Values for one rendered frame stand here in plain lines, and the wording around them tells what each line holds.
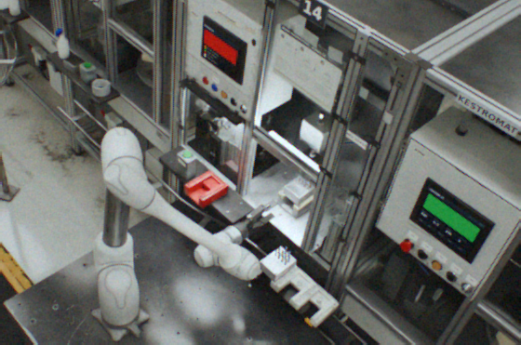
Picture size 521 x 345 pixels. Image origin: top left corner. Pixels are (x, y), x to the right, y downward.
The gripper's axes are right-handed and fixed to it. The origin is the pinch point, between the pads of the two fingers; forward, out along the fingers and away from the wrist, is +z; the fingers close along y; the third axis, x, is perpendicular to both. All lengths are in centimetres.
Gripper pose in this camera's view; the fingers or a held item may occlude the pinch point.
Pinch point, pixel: (270, 211)
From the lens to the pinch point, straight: 269.9
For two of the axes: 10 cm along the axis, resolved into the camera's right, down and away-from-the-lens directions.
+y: 1.1, -7.3, -6.8
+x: -6.9, -5.4, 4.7
